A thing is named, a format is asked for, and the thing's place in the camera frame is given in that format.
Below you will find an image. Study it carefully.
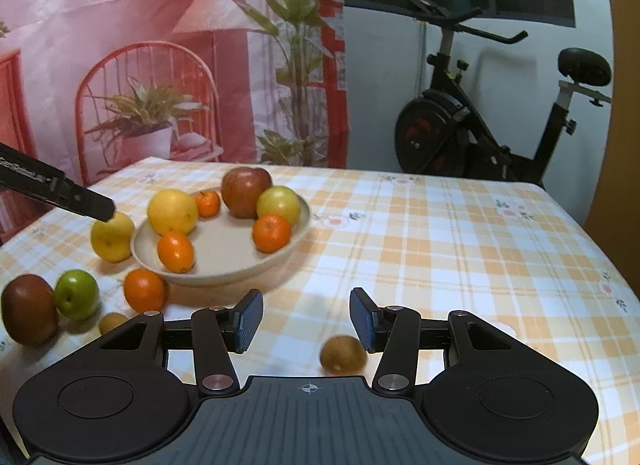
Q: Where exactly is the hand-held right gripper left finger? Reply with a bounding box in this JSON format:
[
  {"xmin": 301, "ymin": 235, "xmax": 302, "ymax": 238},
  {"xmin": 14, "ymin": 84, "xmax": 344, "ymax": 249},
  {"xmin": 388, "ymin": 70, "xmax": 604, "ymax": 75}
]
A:
[{"xmin": 92, "ymin": 289, "xmax": 265, "ymax": 398}]

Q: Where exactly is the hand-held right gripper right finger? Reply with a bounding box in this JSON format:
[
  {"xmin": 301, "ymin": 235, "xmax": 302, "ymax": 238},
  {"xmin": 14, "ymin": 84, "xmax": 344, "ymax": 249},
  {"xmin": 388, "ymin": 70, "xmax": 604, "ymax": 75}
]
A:
[{"xmin": 349, "ymin": 287, "xmax": 526, "ymax": 398}]

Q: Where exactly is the checked floral tablecloth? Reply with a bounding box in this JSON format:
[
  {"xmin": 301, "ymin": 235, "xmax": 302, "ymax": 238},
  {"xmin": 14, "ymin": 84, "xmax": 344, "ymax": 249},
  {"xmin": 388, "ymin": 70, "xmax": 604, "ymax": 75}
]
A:
[{"xmin": 0, "ymin": 156, "xmax": 628, "ymax": 465}]

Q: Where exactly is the beige round plate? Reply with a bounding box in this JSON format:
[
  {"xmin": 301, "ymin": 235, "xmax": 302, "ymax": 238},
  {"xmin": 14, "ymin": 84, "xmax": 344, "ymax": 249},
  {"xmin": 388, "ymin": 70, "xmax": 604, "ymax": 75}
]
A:
[{"xmin": 130, "ymin": 188, "xmax": 313, "ymax": 287}]

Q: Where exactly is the thin white pole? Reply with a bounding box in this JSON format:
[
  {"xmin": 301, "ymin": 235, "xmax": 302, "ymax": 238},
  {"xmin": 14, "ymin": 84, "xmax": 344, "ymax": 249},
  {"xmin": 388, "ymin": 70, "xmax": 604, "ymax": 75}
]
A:
[{"xmin": 421, "ymin": 0, "xmax": 429, "ymax": 96}]

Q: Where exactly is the large yellow lemon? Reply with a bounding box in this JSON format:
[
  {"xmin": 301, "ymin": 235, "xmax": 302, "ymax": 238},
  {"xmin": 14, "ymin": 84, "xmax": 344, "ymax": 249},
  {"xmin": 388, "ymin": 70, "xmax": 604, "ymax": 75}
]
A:
[{"xmin": 147, "ymin": 188, "xmax": 199, "ymax": 237}]

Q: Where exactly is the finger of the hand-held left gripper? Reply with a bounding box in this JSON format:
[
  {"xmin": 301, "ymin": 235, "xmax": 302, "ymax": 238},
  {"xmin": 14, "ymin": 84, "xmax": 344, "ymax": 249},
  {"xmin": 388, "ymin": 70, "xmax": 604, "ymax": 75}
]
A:
[{"xmin": 52, "ymin": 175, "xmax": 117, "ymax": 224}]

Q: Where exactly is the oval orange mandarin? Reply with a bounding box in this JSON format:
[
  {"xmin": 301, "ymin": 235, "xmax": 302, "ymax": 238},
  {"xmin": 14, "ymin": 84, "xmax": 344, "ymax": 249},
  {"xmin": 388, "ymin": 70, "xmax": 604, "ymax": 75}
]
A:
[{"xmin": 157, "ymin": 230, "xmax": 196, "ymax": 274}]

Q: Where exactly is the small brown kiwi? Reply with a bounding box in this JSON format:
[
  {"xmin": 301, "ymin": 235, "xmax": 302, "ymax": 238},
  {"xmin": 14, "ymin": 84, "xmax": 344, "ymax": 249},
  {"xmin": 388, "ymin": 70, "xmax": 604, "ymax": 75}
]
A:
[{"xmin": 98, "ymin": 312, "xmax": 132, "ymax": 337}]

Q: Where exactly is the green apple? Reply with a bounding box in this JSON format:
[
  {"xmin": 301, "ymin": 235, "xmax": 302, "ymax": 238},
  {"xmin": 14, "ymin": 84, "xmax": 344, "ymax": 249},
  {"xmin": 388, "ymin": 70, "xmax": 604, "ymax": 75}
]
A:
[{"xmin": 54, "ymin": 270, "xmax": 100, "ymax": 321}]

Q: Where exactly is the orange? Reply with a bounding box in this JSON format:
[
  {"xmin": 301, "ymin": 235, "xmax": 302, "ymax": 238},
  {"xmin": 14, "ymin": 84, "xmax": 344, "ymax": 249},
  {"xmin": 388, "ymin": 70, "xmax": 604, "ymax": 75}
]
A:
[{"xmin": 123, "ymin": 268, "xmax": 166, "ymax": 313}]

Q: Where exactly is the small orange mandarin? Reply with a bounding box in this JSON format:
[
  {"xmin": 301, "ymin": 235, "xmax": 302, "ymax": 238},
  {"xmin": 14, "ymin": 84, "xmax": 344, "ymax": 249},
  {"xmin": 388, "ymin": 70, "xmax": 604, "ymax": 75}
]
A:
[{"xmin": 194, "ymin": 190, "xmax": 221, "ymax": 218}]

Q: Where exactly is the red apple with yellow patch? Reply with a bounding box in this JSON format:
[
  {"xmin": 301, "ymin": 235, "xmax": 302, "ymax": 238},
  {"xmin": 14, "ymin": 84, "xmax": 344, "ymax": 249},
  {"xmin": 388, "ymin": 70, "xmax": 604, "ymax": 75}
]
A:
[{"xmin": 1, "ymin": 274, "xmax": 59, "ymax": 347}]

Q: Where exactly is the printed wall cloth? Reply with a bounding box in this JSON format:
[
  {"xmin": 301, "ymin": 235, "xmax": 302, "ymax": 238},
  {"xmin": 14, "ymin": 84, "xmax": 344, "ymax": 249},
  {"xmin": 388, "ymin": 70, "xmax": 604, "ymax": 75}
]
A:
[{"xmin": 0, "ymin": 0, "xmax": 353, "ymax": 246}]

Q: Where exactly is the round yellow fruit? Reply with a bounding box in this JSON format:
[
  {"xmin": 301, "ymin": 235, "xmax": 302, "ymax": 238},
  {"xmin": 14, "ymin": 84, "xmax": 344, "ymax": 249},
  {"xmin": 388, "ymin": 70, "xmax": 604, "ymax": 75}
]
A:
[{"xmin": 90, "ymin": 211, "xmax": 137, "ymax": 264}]

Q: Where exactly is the black exercise bike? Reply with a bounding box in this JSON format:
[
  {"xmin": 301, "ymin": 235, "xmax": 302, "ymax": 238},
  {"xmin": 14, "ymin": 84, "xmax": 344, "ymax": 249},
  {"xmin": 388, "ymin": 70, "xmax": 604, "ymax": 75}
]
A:
[{"xmin": 394, "ymin": 0, "xmax": 613, "ymax": 184}]

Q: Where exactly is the yellow-green round fruit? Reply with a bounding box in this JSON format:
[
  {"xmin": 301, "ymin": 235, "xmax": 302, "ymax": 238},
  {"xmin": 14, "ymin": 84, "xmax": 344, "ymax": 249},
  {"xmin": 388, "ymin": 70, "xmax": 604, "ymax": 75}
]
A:
[{"xmin": 256, "ymin": 186, "xmax": 301, "ymax": 226}]

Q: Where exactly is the wooden door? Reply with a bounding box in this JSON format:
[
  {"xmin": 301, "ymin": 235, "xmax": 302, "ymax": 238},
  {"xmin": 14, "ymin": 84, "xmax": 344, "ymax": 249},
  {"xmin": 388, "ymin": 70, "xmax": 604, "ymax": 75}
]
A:
[{"xmin": 590, "ymin": 0, "xmax": 640, "ymax": 296}]

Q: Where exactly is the dull red apple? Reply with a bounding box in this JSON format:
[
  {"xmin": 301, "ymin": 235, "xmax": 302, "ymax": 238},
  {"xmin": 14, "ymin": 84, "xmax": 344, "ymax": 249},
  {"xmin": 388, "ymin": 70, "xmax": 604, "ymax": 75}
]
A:
[{"xmin": 221, "ymin": 166, "xmax": 273, "ymax": 219}]

